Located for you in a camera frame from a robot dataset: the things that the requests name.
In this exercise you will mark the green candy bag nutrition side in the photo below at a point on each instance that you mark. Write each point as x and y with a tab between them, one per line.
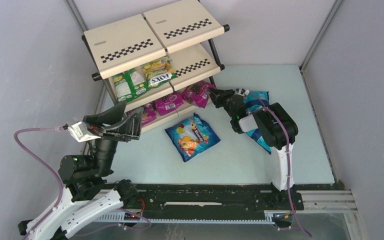
130	85

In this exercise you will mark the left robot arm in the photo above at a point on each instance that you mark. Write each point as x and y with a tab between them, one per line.
83	192

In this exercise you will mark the beige three-tier shelf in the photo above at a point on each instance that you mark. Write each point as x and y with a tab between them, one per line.
183	30

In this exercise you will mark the teal blue candy bag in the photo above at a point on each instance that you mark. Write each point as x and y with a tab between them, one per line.
256	135
253	99

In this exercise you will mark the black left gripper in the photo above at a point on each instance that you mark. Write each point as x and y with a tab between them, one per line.
111	133

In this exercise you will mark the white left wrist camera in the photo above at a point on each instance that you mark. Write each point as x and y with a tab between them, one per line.
78	130

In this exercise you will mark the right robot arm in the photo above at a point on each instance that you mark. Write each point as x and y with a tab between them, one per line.
267	123

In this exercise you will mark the blue fruit candy bag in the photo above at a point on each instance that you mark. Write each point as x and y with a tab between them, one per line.
192	136

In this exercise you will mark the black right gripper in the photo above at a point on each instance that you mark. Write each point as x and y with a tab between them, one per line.
229	103

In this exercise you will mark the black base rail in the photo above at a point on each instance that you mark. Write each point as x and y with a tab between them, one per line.
213	202

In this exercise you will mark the green Fox's candy bag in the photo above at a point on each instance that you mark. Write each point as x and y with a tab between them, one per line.
158	72

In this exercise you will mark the magenta grape candy bag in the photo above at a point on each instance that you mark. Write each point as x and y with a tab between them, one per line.
168	103
149	113
198	93

